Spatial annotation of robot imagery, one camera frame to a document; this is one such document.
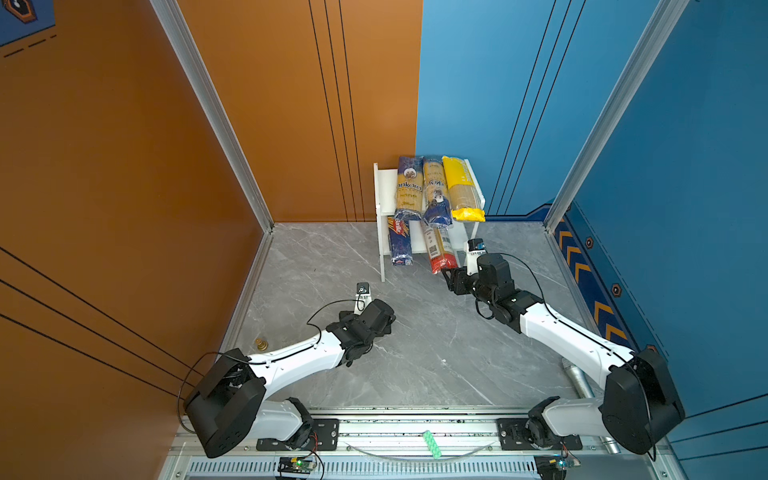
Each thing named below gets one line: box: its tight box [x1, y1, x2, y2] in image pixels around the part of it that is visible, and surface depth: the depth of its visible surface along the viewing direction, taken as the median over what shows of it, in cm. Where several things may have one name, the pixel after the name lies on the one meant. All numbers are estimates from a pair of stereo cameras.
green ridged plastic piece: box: [423, 430, 442, 460], surface depth 73 cm
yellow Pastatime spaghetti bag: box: [442, 156, 486, 222], surface depth 81 cm
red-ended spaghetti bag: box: [422, 221, 459, 275], surface depth 89 cm
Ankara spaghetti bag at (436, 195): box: [422, 157, 453, 227], surface depth 81 cm
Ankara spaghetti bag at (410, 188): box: [394, 156, 425, 221], surface depth 82 cm
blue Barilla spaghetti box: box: [387, 216, 413, 266], surface depth 90 cm
